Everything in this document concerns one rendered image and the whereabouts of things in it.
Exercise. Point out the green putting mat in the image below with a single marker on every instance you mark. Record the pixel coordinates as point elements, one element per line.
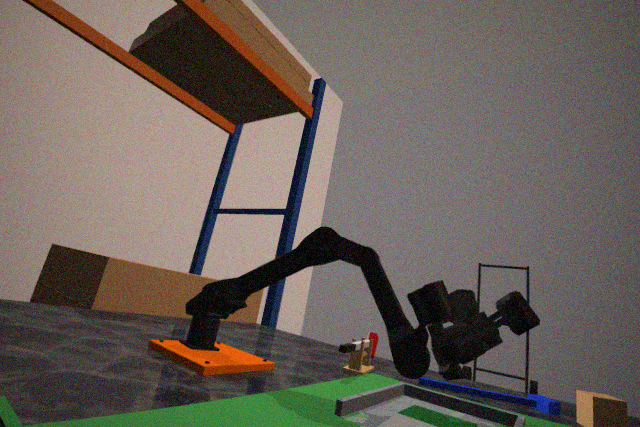
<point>303,406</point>

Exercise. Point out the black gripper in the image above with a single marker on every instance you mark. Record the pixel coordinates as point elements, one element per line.
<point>514,310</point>

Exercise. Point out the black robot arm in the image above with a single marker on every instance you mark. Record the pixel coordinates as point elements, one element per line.
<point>431,303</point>

